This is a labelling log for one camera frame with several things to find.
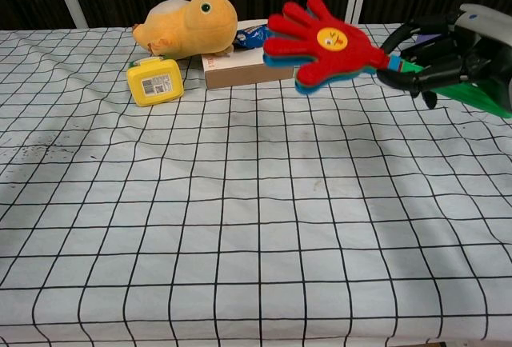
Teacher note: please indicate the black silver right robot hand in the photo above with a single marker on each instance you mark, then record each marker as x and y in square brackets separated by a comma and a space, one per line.
[452, 57]

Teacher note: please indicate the blue snack packet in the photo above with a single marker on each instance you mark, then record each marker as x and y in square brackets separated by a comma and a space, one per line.
[250, 38]

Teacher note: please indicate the white flat cardboard box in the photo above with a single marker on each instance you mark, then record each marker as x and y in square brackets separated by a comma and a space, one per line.
[240, 69]

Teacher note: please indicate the yellow plush duck toy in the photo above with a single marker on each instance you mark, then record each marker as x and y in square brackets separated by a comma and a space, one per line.
[188, 23]

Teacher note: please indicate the white black checkered tablecloth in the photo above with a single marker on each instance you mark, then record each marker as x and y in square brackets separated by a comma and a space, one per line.
[224, 211]

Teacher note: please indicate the yellow plastic box with label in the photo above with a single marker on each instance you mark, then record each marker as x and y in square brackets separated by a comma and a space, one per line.
[156, 83]

